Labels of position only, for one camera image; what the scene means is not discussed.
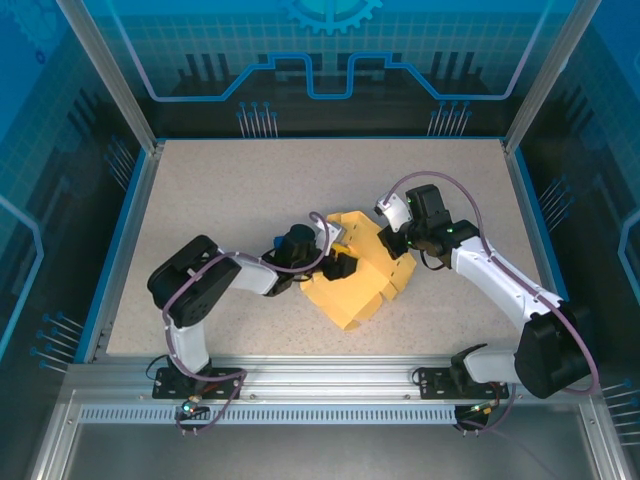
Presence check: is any aluminium frame post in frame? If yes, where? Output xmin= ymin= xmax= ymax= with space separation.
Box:
xmin=501 ymin=0 xmax=605 ymax=155
xmin=54 ymin=0 xmax=167 ymax=154

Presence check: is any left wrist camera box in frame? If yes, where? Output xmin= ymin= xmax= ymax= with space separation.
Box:
xmin=319 ymin=222 xmax=346 ymax=246

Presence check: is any small connector board with LED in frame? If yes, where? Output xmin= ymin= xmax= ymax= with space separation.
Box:
xmin=174 ymin=394 xmax=209 ymax=419
xmin=462 ymin=399 xmax=501 ymax=419

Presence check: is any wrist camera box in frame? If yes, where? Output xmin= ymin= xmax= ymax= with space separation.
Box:
xmin=374 ymin=194 xmax=414 ymax=234
xmin=319 ymin=222 xmax=346 ymax=246

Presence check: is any aluminium side rail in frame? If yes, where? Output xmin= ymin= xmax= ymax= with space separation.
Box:
xmin=501 ymin=139 xmax=594 ymax=364
xmin=82 ymin=141 xmax=167 ymax=364

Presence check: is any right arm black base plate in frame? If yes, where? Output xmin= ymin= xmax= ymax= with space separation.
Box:
xmin=414 ymin=366 xmax=512 ymax=400

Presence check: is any aluminium mounting rail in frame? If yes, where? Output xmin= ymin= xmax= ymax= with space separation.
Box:
xmin=64 ymin=355 xmax=599 ymax=407

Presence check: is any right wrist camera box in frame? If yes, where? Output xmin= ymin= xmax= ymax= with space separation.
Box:
xmin=374 ymin=194 xmax=414 ymax=234

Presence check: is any slotted grey cable duct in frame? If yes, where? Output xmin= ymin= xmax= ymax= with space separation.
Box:
xmin=79 ymin=405 xmax=459 ymax=425

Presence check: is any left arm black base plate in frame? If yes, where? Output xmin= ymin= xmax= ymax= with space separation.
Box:
xmin=152 ymin=367 xmax=245 ymax=400

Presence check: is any yellow paper box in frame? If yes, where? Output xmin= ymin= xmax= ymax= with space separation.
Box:
xmin=298 ymin=210 xmax=417 ymax=331

